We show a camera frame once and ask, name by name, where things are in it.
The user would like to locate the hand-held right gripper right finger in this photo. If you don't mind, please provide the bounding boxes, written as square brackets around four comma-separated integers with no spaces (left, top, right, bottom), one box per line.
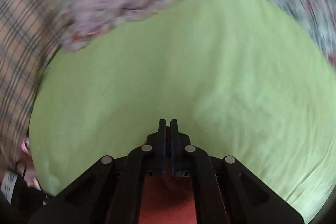
[170,119,306,224]

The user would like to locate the pastel floral cloth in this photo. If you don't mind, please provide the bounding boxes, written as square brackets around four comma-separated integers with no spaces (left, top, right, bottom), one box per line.
[56,0,237,52]

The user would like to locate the light green bed sheet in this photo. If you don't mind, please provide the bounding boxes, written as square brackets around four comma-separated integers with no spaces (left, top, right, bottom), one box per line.
[28,0,336,223]

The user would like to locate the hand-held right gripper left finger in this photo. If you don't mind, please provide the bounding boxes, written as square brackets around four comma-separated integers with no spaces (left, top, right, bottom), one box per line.
[28,119,167,224]

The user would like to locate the orange knit sweater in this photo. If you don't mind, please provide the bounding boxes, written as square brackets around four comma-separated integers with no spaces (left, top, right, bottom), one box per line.
[138,171,198,224]

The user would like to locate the plaid blanket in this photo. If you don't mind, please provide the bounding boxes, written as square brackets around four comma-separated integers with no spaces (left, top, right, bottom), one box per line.
[0,0,105,169]

